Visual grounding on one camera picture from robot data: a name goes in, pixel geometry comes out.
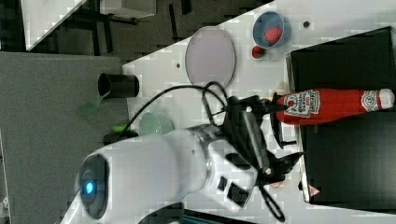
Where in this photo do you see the white side table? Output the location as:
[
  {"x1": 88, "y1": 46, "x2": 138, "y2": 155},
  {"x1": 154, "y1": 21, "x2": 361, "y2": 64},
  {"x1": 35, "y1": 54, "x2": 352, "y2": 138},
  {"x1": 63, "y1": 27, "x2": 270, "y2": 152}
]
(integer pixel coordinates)
[{"x1": 21, "y1": 0, "x2": 87, "y2": 50}]

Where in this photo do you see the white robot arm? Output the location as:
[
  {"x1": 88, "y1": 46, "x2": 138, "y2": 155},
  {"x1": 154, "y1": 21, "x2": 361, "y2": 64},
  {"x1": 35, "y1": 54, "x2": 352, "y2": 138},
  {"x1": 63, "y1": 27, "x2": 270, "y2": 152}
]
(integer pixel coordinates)
[{"x1": 60, "y1": 96, "x2": 300, "y2": 224}]

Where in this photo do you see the blue crate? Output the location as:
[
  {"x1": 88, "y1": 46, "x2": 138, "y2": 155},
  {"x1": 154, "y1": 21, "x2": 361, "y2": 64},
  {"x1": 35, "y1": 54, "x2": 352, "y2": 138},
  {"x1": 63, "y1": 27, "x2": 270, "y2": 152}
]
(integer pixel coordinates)
[{"x1": 181, "y1": 209, "x2": 253, "y2": 224}]

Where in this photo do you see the red ketchup bottle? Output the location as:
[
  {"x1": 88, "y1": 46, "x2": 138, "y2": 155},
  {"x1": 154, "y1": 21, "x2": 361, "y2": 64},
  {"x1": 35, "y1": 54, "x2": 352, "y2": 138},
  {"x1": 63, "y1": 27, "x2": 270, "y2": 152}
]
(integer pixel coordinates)
[{"x1": 276, "y1": 89, "x2": 395, "y2": 125}]

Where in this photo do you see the upper black cylinder post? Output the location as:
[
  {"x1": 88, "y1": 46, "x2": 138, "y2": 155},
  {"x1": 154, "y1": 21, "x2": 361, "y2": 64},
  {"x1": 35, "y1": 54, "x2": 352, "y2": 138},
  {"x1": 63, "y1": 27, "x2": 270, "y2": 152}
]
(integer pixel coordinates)
[{"x1": 98, "y1": 74, "x2": 140, "y2": 98}]

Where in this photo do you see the green marker object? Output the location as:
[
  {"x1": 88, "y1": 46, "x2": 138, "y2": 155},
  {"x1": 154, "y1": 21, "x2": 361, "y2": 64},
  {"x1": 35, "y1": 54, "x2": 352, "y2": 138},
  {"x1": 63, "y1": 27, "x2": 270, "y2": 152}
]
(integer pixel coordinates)
[{"x1": 113, "y1": 124, "x2": 130, "y2": 133}]

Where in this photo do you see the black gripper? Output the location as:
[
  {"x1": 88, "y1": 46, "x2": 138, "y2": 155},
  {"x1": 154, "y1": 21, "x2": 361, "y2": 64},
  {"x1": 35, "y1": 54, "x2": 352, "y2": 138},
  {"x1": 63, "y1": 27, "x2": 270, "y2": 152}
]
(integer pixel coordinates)
[{"x1": 223, "y1": 96, "x2": 303, "y2": 184}]

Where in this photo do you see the strawberry in bowl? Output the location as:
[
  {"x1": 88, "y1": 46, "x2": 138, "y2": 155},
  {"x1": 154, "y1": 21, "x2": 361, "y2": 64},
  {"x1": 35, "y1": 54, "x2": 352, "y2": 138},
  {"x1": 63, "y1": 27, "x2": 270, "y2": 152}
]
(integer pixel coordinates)
[{"x1": 264, "y1": 27, "x2": 283, "y2": 45}]

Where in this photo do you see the black oven door handle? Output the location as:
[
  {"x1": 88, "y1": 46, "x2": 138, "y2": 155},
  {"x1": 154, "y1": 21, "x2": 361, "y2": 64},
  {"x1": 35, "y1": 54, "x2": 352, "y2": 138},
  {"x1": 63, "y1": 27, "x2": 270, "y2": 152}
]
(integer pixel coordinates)
[{"x1": 270, "y1": 113, "x2": 296, "y2": 148}]

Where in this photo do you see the strawberry on table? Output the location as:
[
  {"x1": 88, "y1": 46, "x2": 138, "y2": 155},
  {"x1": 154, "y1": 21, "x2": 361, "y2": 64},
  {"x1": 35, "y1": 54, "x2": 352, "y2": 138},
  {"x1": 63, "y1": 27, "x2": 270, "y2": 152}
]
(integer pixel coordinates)
[{"x1": 251, "y1": 46, "x2": 265, "y2": 59}]

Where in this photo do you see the black cylinder post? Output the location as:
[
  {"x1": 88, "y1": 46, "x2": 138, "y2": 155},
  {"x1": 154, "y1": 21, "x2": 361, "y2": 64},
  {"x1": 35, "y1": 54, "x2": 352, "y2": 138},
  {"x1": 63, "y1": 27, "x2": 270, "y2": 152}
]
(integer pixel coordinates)
[
  {"x1": 98, "y1": 74, "x2": 140, "y2": 98},
  {"x1": 103, "y1": 132, "x2": 138, "y2": 146}
]

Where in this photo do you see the lower black cylinder post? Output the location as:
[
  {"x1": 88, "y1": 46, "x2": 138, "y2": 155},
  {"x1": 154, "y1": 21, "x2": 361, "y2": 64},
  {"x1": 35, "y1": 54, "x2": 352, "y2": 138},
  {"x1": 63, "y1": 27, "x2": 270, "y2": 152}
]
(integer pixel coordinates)
[{"x1": 103, "y1": 132, "x2": 138, "y2": 146}]

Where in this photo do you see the blue bowl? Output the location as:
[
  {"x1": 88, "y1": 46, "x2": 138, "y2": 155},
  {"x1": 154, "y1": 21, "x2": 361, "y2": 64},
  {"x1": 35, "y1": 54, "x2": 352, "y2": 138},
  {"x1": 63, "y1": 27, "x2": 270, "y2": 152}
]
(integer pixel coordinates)
[{"x1": 252, "y1": 11, "x2": 291, "y2": 49}]

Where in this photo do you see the grey round plate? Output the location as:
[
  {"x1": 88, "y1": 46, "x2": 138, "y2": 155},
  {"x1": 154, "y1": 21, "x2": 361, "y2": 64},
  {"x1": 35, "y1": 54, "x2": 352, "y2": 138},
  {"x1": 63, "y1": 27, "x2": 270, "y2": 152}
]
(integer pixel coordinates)
[{"x1": 184, "y1": 26, "x2": 236, "y2": 87}]

